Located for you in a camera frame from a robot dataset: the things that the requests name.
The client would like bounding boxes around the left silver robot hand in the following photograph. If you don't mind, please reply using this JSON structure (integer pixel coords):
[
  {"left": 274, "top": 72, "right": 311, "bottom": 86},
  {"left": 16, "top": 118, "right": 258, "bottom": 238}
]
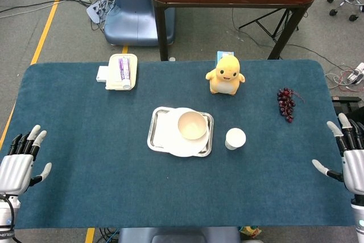
[{"left": 0, "top": 124, "right": 53, "bottom": 196}]

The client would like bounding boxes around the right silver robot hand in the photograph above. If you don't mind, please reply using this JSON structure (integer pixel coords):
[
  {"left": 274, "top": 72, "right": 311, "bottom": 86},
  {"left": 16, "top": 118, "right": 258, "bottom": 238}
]
[{"left": 312, "top": 113, "right": 364, "bottom": 197}]

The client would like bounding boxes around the white paper cup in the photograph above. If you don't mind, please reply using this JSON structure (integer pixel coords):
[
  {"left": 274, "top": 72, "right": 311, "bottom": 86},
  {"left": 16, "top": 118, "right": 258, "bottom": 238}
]
[{"left": 225, "top": 127, "right": 247, "bottom": 151}]

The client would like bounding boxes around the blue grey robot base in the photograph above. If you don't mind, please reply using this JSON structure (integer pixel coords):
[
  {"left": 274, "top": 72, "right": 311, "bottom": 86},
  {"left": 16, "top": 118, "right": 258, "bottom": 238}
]
[{"left": 118, "top": 226, "right": 242, "bottom": 243}]

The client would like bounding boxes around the cream dish with toothpaste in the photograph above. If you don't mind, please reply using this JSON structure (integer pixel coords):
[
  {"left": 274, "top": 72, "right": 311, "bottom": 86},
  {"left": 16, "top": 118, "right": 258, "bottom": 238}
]
[{"left": 105, "top": 53, "right": 138, "bottom": 92}]

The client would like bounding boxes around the silver metal tray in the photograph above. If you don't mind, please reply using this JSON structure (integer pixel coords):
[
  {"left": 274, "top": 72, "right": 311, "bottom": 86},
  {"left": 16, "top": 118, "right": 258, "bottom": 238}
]
[{"left": 147, "top": 106, "right": 214, "bottom": 158}]

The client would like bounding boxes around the blue table cloth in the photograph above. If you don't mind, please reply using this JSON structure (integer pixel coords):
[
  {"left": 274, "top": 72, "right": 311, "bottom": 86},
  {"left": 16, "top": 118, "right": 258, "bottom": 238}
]
[{"left": 0, "top": 59, "right": 359, "bottom": 229}]

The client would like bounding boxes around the dark red grape bunch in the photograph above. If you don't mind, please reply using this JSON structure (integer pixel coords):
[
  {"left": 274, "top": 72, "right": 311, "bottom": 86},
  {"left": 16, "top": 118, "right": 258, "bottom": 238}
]
[{"left": 276, "top": 88, "right": 307, "bottom": 123}]

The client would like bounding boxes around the colourful yellow packet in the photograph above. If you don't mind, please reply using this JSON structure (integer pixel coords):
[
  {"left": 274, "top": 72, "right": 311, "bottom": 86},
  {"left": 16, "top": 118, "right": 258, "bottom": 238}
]
[{"left": 238, "top": 225, "right": 262, "bottom": 240}]

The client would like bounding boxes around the small white box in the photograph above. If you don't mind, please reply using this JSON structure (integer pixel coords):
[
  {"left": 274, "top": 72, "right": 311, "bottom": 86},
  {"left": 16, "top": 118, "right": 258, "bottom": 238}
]
[{"left": 96, "top": 65, "right": 110, "bottom": 84}]

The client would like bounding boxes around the purple white toothpaste tube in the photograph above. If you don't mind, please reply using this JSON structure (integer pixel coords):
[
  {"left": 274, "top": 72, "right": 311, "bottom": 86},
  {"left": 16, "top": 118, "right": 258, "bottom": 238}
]
[{"left": 118, "top": 56, "right": 132, "bottom": 90}]

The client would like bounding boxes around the yellow plush toy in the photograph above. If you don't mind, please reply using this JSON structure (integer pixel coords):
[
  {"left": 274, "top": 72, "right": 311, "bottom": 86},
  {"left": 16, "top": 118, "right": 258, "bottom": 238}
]
[{"left": 205, "top": 56, "right": 246, "bottom": 96}]

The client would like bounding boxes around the white round plate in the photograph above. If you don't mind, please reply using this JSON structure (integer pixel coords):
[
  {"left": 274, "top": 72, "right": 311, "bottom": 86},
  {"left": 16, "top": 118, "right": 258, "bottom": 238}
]
[{"left": 160, "top": 107, "right": 211, "bottom": 158}]

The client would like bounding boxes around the beige bowl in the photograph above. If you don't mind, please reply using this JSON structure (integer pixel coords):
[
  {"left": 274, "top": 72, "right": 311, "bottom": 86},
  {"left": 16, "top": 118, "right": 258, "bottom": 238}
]
[{"left": 177, "top": 111, "right": 208, "bottom": 141}]

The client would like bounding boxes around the black tripod stand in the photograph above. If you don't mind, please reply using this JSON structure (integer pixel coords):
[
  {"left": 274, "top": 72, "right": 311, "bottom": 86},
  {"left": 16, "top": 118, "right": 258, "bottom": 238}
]
[{"left": 238, "top": 8, "right": 300, "bottom": 42}]

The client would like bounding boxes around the light blue carton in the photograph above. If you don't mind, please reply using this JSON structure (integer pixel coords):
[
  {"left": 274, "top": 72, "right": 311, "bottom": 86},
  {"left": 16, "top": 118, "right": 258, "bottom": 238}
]
[{"left": 214, "top": 51, "right": 235, "bottom": 67}]

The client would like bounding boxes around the white floor power strip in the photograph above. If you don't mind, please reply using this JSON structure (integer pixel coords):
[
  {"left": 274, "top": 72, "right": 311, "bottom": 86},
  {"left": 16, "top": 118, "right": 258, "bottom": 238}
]
[{"left": 86, "top": 0, "right": 107, "bottom": 24}]

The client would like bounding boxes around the blue grey machine base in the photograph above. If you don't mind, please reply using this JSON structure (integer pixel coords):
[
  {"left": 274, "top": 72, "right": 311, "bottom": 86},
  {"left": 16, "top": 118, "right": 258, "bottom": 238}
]
[{"left": 104, "top": 0, "right": 176, "bottom": 47}]

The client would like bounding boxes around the black metal bracket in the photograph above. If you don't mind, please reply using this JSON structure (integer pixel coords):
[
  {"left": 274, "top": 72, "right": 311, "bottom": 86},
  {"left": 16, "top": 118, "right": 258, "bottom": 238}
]
[{"left": 331, "top": 96, "right": 362, "bottom": 114}]

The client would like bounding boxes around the white socket with red cables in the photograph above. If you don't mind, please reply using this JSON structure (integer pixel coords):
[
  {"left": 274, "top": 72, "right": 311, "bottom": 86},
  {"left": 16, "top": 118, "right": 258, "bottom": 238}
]
[{"left": 325, "top": 62, "right": 364, "bottom": 90}]

